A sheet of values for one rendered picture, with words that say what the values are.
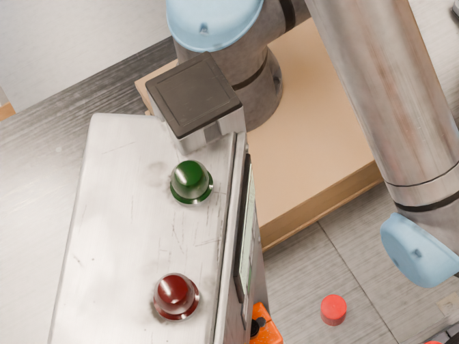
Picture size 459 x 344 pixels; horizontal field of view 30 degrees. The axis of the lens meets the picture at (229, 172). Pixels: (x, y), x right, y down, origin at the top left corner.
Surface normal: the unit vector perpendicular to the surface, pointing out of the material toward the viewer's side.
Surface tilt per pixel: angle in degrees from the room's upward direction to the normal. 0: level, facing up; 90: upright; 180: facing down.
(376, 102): 63
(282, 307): 0
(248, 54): 90
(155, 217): 0
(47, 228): 0
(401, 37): 49
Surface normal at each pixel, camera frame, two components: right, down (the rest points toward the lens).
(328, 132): -0.07, -0.43
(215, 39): -0.01, 0.88
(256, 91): 0.60, 0.50
